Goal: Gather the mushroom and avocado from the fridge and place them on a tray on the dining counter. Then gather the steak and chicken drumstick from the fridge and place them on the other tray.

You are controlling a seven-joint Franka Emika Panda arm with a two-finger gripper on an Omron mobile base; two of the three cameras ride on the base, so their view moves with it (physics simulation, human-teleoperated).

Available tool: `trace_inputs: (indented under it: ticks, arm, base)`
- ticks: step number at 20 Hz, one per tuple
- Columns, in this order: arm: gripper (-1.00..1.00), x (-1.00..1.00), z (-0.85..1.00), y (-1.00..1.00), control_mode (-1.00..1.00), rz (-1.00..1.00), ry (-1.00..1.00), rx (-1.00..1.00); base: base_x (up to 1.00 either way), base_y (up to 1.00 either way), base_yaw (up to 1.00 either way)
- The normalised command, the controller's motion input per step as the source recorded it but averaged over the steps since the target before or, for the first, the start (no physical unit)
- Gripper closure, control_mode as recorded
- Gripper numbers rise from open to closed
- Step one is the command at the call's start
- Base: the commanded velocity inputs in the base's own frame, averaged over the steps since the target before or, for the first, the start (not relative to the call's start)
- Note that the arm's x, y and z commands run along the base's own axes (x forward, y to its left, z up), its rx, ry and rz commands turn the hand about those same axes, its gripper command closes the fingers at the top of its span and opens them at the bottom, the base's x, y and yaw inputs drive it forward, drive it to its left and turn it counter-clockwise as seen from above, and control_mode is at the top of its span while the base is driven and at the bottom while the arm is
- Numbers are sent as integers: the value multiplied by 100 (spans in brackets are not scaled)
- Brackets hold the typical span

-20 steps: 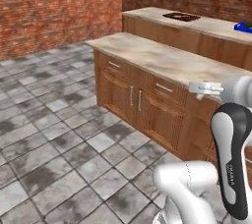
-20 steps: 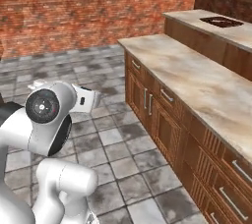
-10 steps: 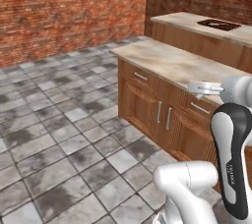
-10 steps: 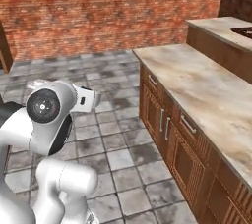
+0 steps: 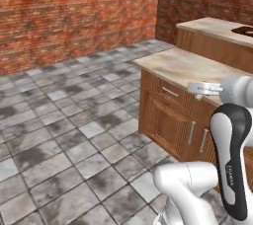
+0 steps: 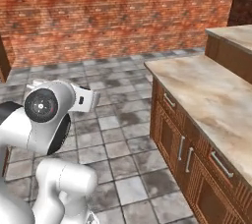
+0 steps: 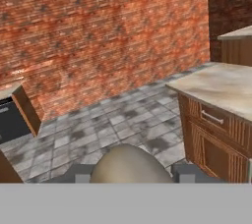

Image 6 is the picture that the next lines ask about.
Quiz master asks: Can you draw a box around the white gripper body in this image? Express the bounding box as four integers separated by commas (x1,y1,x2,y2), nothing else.
90,89,101,111

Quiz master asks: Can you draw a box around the wooden counter cabinet drawer front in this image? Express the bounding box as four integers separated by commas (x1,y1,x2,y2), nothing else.
183,115,252,212
153,80,187,132

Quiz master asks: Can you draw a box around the wooden counter cabinet door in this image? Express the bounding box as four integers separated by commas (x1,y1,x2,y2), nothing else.
183,147,252,224
150,102,185,181

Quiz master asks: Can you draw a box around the raised wooden dining counter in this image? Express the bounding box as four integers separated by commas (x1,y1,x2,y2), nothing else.
204,24,252,85

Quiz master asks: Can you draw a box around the brown wooden cabinet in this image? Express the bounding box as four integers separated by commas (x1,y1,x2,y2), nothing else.
0,35,13,84

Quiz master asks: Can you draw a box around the silver drawer handle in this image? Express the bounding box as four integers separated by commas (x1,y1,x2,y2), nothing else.
209,150,235,180
162,91,177,109

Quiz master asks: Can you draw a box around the silver door handle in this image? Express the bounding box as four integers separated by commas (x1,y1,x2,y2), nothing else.
184,146,195,174
177,135,186,162

